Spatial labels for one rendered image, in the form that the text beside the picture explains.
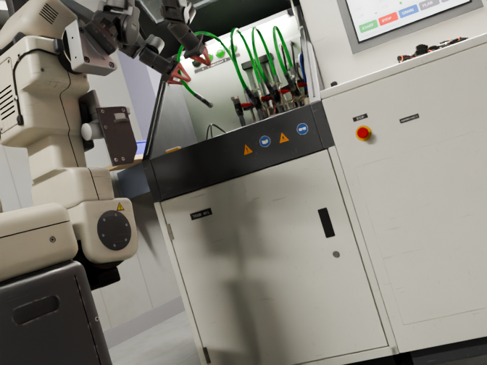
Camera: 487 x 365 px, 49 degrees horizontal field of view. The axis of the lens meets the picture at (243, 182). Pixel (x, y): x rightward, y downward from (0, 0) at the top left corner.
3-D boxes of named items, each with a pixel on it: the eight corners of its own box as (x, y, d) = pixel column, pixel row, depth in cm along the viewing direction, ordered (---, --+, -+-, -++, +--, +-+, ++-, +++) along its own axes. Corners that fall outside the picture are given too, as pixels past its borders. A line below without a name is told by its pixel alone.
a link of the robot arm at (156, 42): (120, 51, 201) (131, 38, 195) (132, 33, 208) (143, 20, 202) (146, 71, 205) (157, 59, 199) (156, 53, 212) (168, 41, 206)
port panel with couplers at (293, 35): (292, 102, 232) (272, 35, 233) (293, 103, 236) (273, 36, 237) (321, 92, 229) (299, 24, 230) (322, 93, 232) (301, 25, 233)
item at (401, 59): (399, 66, 177) (394, 50, 177) (399, 70, 187) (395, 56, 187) (470, 40, 170) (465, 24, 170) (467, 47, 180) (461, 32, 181)
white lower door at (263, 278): (211, 382, 195) (158, 202, 197) (214, 379, 197) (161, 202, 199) (388, 346, 176) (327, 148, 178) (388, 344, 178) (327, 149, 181)
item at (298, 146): (162, 200, 197) (150, 158, 198) (167, 199, 201) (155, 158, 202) (323, 148, 179) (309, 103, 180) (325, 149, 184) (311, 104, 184)
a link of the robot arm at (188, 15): (159, 6, 176) (183, 11, 174) (172, -15, 182) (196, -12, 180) (164, 35, 186) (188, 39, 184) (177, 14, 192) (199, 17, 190)
